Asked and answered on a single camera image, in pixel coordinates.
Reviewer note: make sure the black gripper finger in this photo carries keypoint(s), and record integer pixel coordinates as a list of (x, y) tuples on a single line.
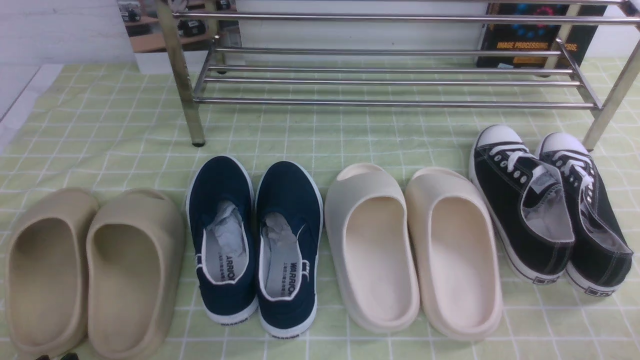
[(70, 356)]

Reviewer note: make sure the black canvas sneaker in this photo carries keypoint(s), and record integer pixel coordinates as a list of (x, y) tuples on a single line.
[(526, 200), (601, 258)]

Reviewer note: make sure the navy left slip-on shoe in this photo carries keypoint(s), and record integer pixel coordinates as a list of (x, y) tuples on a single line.
[(219, 209)]

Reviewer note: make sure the navy slip-on shoe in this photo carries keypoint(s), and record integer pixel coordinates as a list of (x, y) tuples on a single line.
[(219, 209), (289, 214)]

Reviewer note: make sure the navy right slip-on shoe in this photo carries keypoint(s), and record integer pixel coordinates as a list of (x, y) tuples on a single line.
[(289, 214)]

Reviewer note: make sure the metal shoe rack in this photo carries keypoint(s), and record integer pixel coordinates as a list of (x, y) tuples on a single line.
[(559, 62)]

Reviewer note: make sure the tan left slide slipper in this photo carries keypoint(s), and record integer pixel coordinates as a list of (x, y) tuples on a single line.
[(47, 274)]

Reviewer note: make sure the tan slide slipper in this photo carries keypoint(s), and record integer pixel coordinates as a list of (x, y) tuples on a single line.
[(135, 247), (47, 274)]

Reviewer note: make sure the tan right slide slipper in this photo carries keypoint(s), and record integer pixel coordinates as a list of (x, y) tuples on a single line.
[(135, 247)]

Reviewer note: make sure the green checked floor cloth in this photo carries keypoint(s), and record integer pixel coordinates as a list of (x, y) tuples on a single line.
[(109, 128)]

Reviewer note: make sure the cream left slide slipper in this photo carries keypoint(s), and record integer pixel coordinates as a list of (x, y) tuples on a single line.
[(365, 217)]

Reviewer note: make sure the cream slide slipper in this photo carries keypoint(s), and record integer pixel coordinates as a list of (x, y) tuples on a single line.
[(455, 254), (365, 217)]

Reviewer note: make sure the cream right slide slipper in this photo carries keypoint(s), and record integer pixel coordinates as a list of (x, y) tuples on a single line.
[(455, 254)]

